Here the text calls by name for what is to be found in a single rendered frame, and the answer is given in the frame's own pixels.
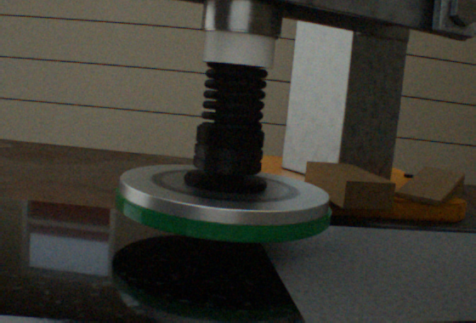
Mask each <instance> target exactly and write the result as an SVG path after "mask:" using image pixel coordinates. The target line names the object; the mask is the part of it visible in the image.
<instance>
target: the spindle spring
mask: <svg viewBox="0 0 476 323"><path fill-rule="evenodd" d="M207 66H209V67H212V68H213V69H208V70H207V71H206V76H207V77H208V78H211V79H212V80H206V81H205V83H204V84H205V87H207V88H210V89H214V90H218V88H230V89H252V92H231V91H214V90H206V91H205V92H204V94H203V96H204V97H205V98H208V99H251V100H252V102H229V101H214V100H206V101H204V102H203V104H202V105H203V108H205V109H207V110H214V111H215V110H217V111H250V112H251V114H231V113H217V112H208V111H204V112H202V113H201V116H202V117H203V119H208V120H218V121H232V122H250V123H249V124H233V123H218V122H203V123H202V126H203V127H206V128H215V129H221V130H228V131H236V132H257V131H259V130H261V129H262V126H263V125H262V123H261V122H260V121H259V120H261V119H262V118H263V117H264V114H263V113H262V112H261V111H260V110H262V109H263V108H264V106H265V104H264V102H263V101H262V100H260V99H263V98H264V97H265V96H266V93H265V92H264V91H263V90H260V89H264V88H266V87H267V82H266V81H265V80H262V79H259V78H266V77H267V76H268V72H267V71H266V70H264V69H259V68H266V67H262V66H255V65H243V64H227V63H218V62H207ZM220 66H235V67H253V68H255V69H254V70H237V69H219V67H220ZM219 77H228V78H241V77H246V78H253V81H251V80H230V79H218V78H219Z"/></svg>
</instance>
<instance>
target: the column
mask: <svg viewBox="0 0 476 323"><path fill-rule="evenodd" d="M296 33H297V35H296V42H295V49H294V55H293V63H292V76H291V82H292V83H291V91H290V98H289V105H288V112H287V119H286V133H285V140H284V148H283V155H282V162H281V167H283V168H285V169H287V170H291V171H293V172H296V173H301V174H303V175H305V172H306V164H307V161H314V162H336V163H348V164H352V165H354V166H356V167H359V168H361V169H363V170H365V171H367V172H369V173H374V174H376V175H378V176H380V177H382V178H384V179H387V180H388V181H389V180H390V177H391V171H392V166H393V159H394V149H395V144H396V138H397V127H398V120H399V115H400V98H401V93H402V87H403V81H404V80H403V75H404V70H405V55H406V50H407V42H399V41H395V40H390V41H383V40H380V39H378V38H372V37H363V36H359V35H357V34H356V32H355V31H347V30H343V29H338V28H333V27H330V26H324V25H316V24H312V23H307V22H302V21H297V28H296Z"/></svg>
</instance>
